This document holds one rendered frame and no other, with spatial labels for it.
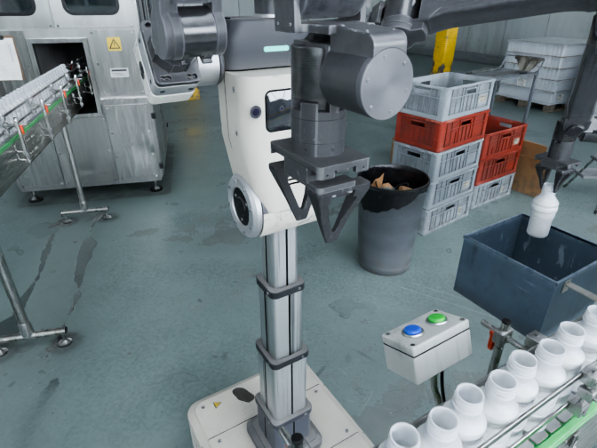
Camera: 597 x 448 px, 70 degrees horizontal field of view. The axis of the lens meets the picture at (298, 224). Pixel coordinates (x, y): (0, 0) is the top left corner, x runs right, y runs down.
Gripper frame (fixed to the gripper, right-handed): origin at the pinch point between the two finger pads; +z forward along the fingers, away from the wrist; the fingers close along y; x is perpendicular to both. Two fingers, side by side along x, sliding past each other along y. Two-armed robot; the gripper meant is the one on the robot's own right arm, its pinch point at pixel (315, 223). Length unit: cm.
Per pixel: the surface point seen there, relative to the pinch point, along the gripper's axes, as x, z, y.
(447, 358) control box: 26.0, 32.0, 3.8
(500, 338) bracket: 37.9, 31.6, 5.7
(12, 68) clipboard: -31, 27, -373
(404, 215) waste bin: 151, 93, -126
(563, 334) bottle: 38.3, 23.7, 14.8
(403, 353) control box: 18.7, 29.9, 0.3
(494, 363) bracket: 39, 39, 5
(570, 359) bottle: 38.3, 27.2, 17.0
